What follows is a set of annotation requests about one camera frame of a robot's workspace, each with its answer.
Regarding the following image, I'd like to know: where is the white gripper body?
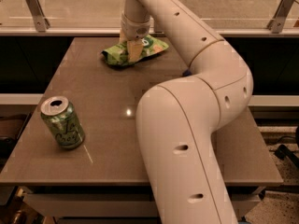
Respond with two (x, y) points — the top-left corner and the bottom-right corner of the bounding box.
(121, 13), (150, 40)

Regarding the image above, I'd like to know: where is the green rice chip bag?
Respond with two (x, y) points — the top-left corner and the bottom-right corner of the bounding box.
(102, 35), (169, 67)

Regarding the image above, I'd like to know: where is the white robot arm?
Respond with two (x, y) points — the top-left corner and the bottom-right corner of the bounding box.
(121, 0), (253, 224)

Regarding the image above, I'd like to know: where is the green soda can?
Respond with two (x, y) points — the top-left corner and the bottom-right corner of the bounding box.
(40, 96), (85, 149)

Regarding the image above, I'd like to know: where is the blue snack bar wrapper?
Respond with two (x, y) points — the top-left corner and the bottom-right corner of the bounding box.
(182, 70), (192, 77)

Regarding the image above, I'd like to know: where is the glass railing panel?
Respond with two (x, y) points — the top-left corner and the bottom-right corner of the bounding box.
(0, 0), (299, 30)

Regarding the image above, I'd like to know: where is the left metal railing bracket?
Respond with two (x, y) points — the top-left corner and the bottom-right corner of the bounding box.
(25, 0), (50, 32)

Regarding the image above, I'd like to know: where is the metal railing bracket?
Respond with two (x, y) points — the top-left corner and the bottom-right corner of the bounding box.
(267, 0), (295, 34)
(25, 0), (50, 32)

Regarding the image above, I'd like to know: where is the right metal railing bracket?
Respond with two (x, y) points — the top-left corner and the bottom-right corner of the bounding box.
(267, 0), (295, 34)

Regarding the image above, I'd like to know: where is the black cable on floor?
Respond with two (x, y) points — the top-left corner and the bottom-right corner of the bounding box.
(268, 135), (299, 170)

